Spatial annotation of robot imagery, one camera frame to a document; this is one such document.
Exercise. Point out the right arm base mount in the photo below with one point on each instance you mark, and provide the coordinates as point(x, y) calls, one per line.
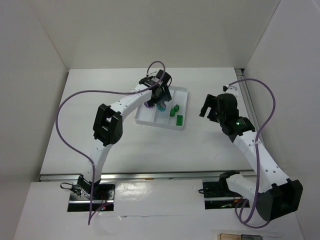
point(215, 197)

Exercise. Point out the green long lego brick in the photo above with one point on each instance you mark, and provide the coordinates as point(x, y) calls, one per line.
point(179, 120)

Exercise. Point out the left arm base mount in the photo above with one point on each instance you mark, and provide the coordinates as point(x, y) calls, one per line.
point(79, 201)

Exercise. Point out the purple rounded lego piece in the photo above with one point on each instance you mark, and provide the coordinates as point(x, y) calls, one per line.
point(148, 106)

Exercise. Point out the white three-compartment tray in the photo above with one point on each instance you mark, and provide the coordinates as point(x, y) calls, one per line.
point(172, 117)

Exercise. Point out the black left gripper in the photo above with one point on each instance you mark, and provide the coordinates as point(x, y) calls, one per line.
point(158, 97)

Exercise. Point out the grey box at edge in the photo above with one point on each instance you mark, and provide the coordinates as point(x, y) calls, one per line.
point(251, 237)

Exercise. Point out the brown box at edge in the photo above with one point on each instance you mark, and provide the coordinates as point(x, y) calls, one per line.
point(227, 236)

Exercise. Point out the green sloped lego brick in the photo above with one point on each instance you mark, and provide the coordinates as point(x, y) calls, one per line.
point(176, 108)

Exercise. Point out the aluminium front rail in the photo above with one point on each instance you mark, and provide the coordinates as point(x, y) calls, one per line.
point(136, 176)

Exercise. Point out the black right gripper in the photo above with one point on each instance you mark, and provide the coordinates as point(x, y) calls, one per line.
point(211, 110)

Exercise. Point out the green square lego brick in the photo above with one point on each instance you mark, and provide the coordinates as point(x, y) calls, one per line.
point(172, 112)

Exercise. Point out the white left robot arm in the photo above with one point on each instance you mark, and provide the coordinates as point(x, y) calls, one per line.
point(107, 131)

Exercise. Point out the aluminium side rail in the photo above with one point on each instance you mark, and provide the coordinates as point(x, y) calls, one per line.
point(250, 105)

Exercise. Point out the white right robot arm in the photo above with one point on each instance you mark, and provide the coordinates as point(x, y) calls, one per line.
point(273, 194)

